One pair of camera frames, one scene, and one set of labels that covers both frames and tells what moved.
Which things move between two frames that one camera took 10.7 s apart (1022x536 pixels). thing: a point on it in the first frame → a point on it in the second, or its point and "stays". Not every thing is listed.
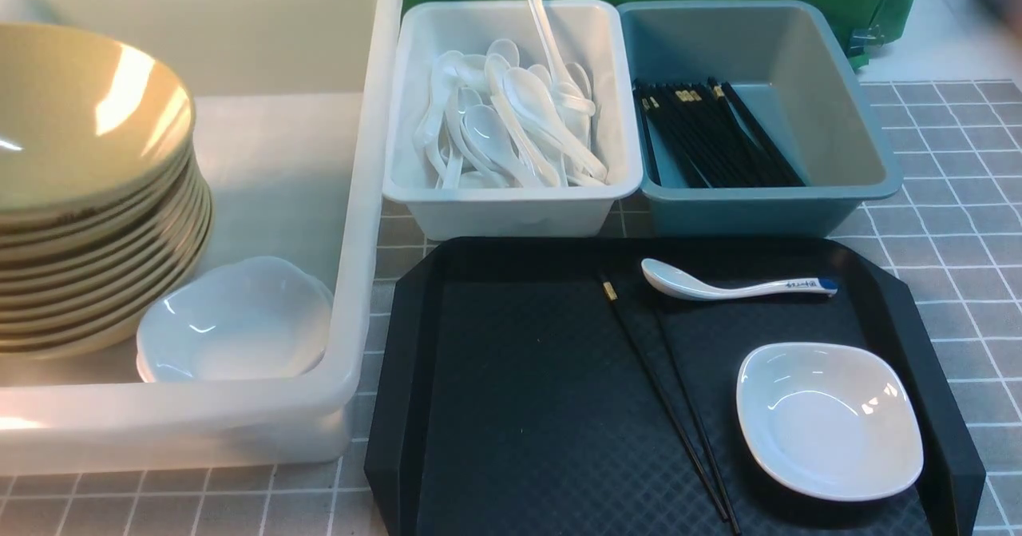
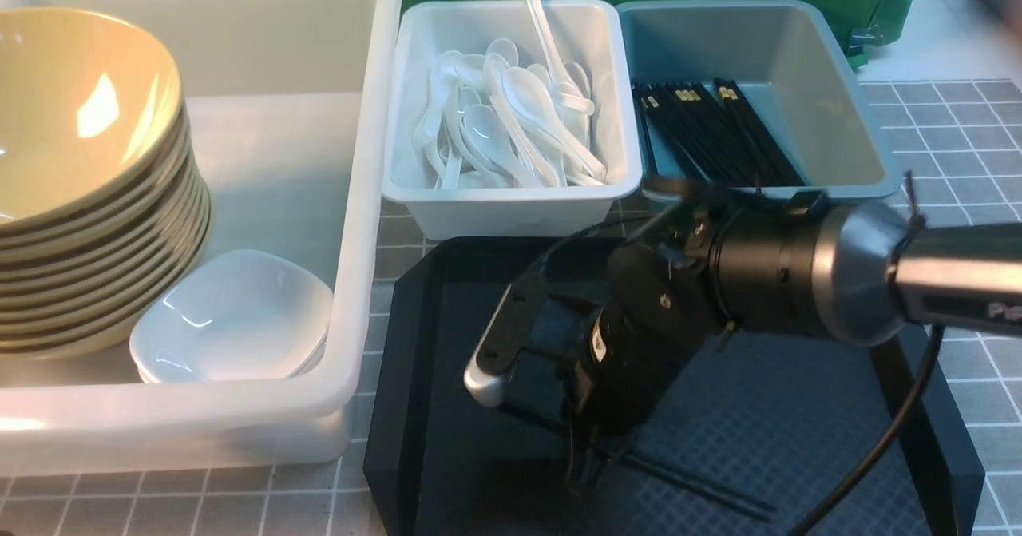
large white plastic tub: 291,69 stays
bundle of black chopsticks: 704,134 stays
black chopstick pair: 675,358 → 707,490
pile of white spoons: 498,122 stays
